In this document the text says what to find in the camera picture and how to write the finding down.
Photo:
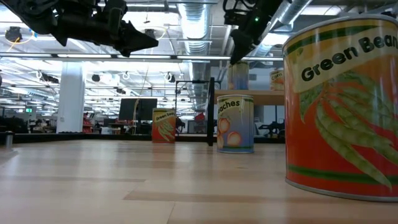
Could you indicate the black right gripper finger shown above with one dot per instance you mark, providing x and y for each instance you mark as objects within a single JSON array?
[{"x": 241, "y": 45}]

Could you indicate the small peaches can blue label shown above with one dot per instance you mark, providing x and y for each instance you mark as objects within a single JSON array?
[{"x": 238, "y": 76}]

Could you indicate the corn can orange label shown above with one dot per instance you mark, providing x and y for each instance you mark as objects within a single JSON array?
[{"x": 277, "y": 80}]

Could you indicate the small green beans can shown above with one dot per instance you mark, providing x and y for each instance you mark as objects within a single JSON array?
[{"x": 163, "y": 126}]

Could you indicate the wooden shelf board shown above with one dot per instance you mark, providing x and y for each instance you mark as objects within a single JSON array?
[{"x": 264, "y": 97}]

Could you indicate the long ceiling light bar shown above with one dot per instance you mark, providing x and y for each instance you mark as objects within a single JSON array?
[{"x": 199, "y": 58}]

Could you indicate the black computer monitor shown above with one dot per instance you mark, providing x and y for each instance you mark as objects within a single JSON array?
[
  {"x": 147, "y": 109},
  {"x": 128, "y": 109}
]

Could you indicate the white room pillar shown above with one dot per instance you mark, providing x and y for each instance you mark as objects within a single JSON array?
[{"x": 71, "y": 96}]

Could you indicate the red office chair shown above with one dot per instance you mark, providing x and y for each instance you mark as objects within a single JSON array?
[{"x": 199, "y": 118}]

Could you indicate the large green beans can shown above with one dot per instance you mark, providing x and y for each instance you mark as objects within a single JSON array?
[{"x": 342, "y": 118}]

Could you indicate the small metal cylinder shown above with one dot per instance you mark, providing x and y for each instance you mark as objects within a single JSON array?
[{"x": 8, "y": 139}]

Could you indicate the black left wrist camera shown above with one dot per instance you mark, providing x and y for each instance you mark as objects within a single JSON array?
[{"x": 115, "y": 15}]

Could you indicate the silver ceiling air duct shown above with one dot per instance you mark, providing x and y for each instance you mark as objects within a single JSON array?
[{"x": 194, "y": 28}]

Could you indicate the black shelf post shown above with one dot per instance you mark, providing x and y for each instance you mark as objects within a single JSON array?
[{"x": 211, "y": 112}]

